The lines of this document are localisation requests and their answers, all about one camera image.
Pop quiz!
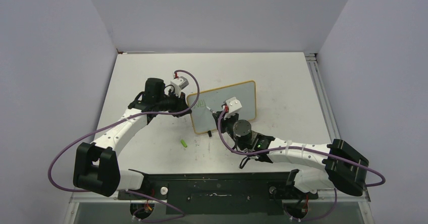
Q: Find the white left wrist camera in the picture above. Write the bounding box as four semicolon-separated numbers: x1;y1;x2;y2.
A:
170;76;189;91

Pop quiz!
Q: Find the green white marker pen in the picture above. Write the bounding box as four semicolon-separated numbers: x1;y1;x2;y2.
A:
206;106;217;114

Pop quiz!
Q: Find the green marker cap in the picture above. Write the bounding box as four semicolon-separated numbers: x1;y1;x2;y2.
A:
180;139;188;148

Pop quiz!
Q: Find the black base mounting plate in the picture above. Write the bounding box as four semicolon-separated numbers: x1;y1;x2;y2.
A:
118;171;318;215

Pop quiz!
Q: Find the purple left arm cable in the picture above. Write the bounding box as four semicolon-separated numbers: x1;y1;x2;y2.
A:
47;70;200;223

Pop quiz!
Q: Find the yellow framed whiteboard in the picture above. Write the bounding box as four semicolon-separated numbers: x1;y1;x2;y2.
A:
187;80;257;135

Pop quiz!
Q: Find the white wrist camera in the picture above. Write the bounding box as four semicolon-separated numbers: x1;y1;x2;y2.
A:
170;76;189;91
224;97;242;118

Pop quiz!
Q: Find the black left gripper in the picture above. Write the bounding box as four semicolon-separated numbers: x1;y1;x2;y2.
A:
156;89;192;118

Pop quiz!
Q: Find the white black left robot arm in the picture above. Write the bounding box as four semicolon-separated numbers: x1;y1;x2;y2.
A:
73;76;191;199

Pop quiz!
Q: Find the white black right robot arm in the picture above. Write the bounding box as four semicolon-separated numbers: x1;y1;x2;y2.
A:
212;111;369;198

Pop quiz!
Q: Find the aluminium rail frame right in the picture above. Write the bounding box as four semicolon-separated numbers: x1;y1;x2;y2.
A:
304;53;341;141

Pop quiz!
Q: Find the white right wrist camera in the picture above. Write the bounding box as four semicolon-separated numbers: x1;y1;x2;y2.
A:
224;97;242;118

